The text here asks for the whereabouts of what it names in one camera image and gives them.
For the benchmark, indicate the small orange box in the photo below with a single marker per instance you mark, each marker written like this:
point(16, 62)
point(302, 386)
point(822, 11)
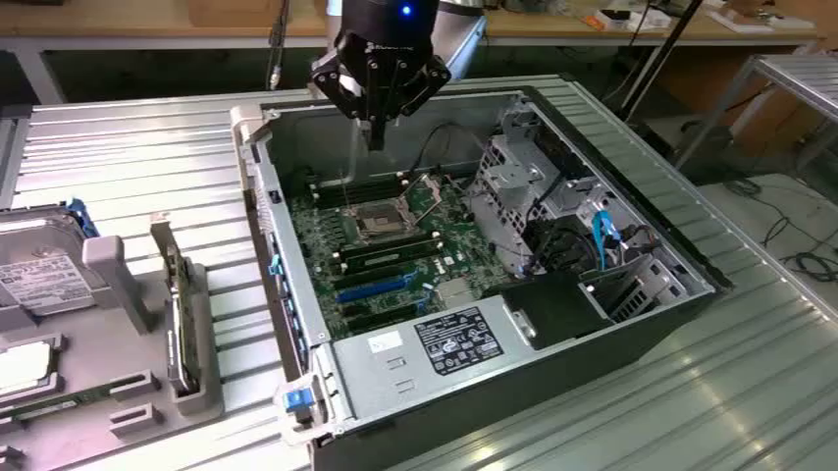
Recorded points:
point(594, 20)

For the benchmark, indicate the metal socket cover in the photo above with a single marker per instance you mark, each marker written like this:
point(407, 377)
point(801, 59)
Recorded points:
point(422, 193)

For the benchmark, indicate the wooden desk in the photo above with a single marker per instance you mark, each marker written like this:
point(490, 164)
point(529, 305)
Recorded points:
point(131, 19)

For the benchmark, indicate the white flat package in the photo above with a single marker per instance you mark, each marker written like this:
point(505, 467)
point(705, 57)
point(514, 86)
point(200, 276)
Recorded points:
point(739, 22)

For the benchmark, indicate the white flat box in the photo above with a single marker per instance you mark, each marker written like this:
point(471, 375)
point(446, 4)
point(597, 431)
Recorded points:
point(649, 22)

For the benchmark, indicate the green motherboard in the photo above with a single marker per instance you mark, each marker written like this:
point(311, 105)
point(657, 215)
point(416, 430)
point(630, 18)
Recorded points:
point(451, 235)

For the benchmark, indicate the black chassis intrusion switch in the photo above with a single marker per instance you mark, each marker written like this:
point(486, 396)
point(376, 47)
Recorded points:
point(275, 196)

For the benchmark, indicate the small black box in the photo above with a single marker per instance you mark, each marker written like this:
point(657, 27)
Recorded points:
point(615, 15)

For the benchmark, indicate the silver power supply unit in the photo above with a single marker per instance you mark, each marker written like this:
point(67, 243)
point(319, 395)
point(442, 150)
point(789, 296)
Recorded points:
point(392, 373)

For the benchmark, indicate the thin metal locking lever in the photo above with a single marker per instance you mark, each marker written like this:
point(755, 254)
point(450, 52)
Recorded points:
point(346, 196)

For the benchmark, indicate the green graphics card black fan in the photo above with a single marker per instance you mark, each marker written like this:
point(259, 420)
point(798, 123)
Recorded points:
point(176, 294)

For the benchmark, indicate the grey parts rack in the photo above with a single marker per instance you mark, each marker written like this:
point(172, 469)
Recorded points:
point(98, 353)

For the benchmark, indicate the silver chipset heatsink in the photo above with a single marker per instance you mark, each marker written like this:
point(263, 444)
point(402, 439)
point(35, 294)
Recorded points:
point(455, 290)

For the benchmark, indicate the hard disk with blue carrier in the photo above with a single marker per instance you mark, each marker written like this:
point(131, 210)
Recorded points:
point(39, 275)

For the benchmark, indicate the CPU socket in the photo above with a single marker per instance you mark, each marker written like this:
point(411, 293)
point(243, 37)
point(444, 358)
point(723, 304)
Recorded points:
point(379, 221)

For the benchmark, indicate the black slanted pole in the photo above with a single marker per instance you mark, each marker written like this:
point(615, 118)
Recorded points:
point(659, 54)

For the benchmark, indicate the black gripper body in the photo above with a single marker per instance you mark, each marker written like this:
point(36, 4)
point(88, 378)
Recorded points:
point(386, 29)

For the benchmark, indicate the black RAM slot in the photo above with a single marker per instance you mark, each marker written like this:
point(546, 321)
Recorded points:
point(362, 185)
point(419, 234)
point(426, 244)
point(366, 195)
point(422, 239)
point(344, 267)
point(363, 190)
point(360, 180)

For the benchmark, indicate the silver disk bay cage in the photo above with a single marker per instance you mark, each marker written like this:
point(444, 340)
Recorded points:
point(507, 176)

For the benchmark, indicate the silver CPU chip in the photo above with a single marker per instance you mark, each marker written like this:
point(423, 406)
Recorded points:
point(23, 365)

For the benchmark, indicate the black silver PC case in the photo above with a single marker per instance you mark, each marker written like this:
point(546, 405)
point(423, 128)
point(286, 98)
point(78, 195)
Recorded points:
point(523, 392)

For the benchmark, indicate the long black expansion slot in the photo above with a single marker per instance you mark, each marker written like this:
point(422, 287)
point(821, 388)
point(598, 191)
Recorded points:
point(372, 280)
point(383, 324)
point(379, 312)

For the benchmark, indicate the blue case latch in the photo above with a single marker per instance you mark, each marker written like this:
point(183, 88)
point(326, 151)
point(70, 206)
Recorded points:
point(296, 398)

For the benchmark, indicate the aluminium frame table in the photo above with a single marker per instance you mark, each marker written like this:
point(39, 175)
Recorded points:
point(805, 78)

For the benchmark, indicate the vented metal disk bay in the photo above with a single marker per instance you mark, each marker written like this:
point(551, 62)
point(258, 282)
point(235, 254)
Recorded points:
point(654, 284)

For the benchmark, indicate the green RAM stick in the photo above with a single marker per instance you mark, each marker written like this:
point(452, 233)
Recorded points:
point(66, 400)

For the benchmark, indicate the brown wooden cabinet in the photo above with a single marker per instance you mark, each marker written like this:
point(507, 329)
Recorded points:
point(707, 73)

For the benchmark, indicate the blue slot retention clip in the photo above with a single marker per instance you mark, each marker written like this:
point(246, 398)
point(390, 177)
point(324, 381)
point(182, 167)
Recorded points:
point(271, 267)

